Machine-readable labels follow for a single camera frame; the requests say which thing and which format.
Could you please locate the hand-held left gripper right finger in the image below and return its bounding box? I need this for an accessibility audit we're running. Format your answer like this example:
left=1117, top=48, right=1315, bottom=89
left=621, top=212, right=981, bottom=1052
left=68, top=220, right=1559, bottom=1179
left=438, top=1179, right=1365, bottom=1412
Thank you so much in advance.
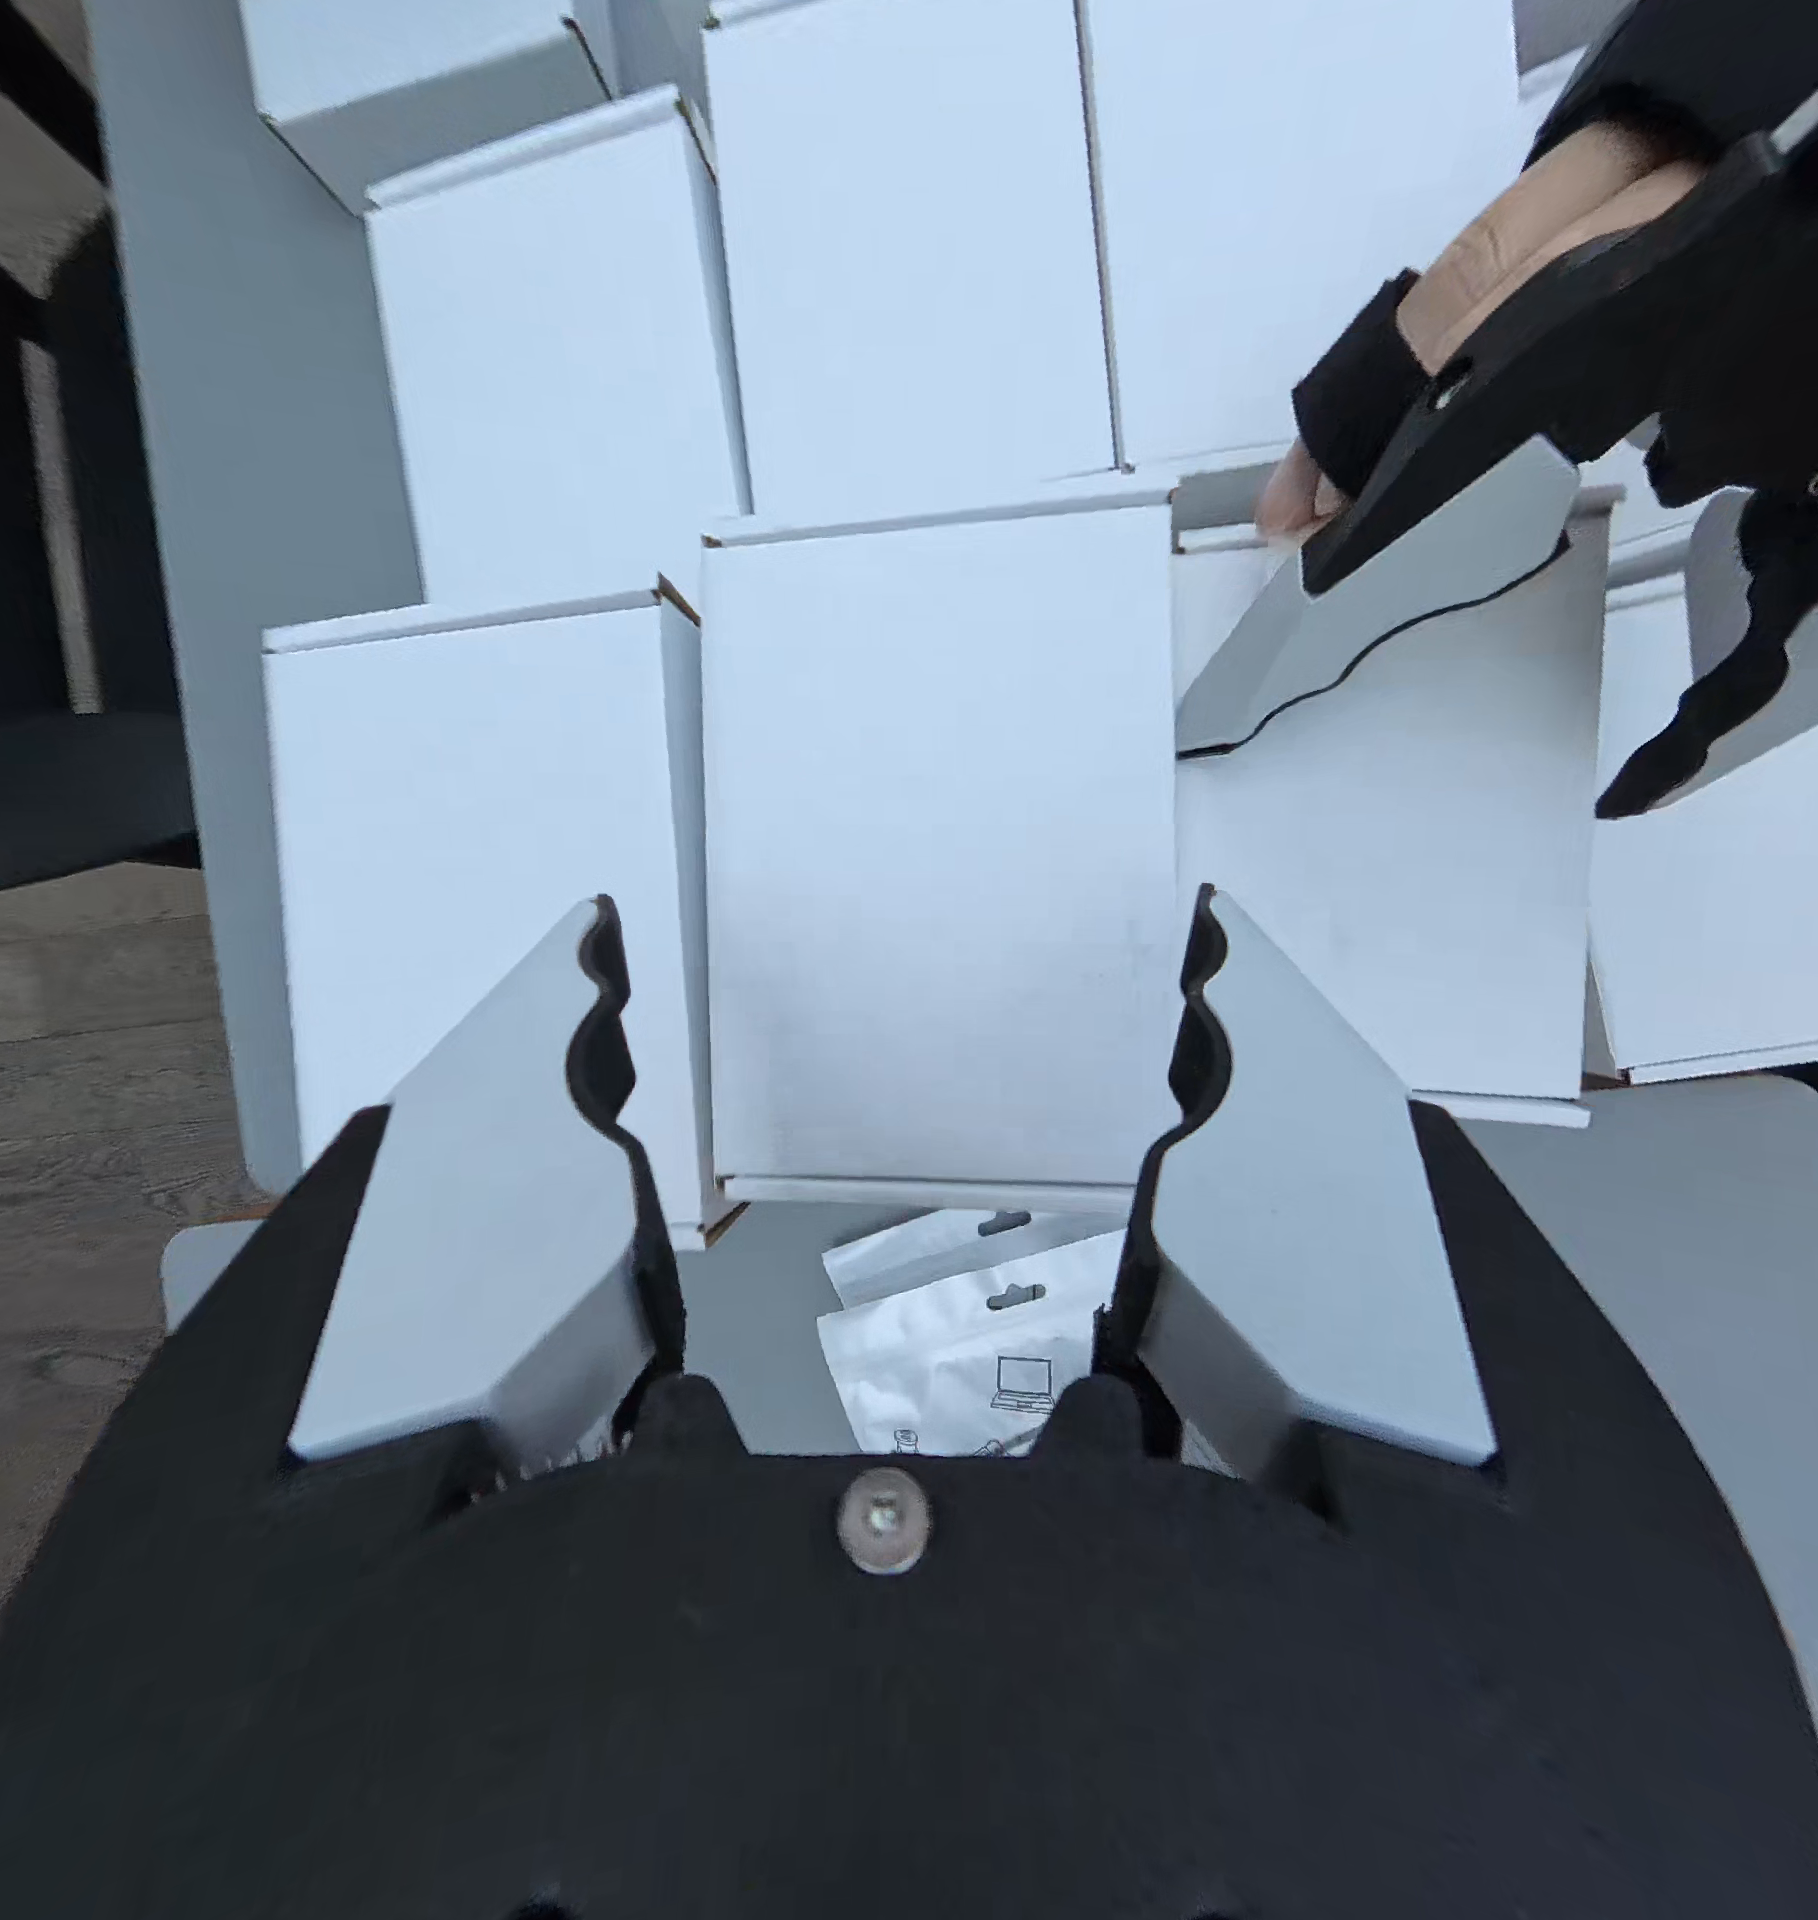
left=1092, top=881, right=1500, bottom=1489

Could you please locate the pile of white boxes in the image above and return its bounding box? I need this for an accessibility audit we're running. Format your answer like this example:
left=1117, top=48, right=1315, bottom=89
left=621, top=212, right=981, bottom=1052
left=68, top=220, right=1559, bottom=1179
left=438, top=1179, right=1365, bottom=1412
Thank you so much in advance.
left=233, top=0, right=1818, bottom=1254

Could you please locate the white printed zip pouch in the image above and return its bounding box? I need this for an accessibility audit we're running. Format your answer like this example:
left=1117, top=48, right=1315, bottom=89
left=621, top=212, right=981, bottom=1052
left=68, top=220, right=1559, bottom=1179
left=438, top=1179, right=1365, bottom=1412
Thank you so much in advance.
left=821, top=1212, right=1127, bottom=1310
left=816, top=1230, right=1135, bottom=1457

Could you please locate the white cardboard box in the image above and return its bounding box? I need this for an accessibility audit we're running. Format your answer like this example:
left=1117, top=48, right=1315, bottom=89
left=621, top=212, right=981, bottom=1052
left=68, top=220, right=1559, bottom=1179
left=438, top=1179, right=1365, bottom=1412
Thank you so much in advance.
left=1169, top=480, right=1624, bottom=1127
left=695, top=501, right=1188, bottom=1213

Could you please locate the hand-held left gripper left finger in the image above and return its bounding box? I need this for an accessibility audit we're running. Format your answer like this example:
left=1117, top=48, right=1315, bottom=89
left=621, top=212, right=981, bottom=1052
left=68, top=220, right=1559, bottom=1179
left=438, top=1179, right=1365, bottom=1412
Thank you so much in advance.
left=284, top=892, right=690, bottom=1470

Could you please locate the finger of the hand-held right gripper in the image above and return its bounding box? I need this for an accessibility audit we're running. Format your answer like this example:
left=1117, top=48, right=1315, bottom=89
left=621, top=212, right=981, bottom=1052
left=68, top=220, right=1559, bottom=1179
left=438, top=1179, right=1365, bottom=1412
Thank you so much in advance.
left=1175, top=434, right=1584, bottom=759
left=1594, top=486, right=1818, bottom=821

